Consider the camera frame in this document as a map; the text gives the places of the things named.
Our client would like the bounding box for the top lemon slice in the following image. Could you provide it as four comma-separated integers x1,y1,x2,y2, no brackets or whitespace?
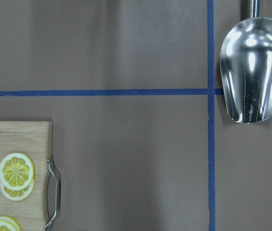
0,216,21,231

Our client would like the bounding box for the hidden lemon slice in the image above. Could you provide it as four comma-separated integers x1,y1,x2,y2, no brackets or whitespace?
0,180,35,201

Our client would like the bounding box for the bamboo cutting board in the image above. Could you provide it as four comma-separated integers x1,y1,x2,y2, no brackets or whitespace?
0,121,61,231

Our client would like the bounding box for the front lemon slice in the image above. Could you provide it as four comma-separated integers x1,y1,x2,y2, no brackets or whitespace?
0,153,35,191

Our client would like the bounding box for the metal scoop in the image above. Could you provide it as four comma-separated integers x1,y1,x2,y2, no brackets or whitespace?
220,0,272,124

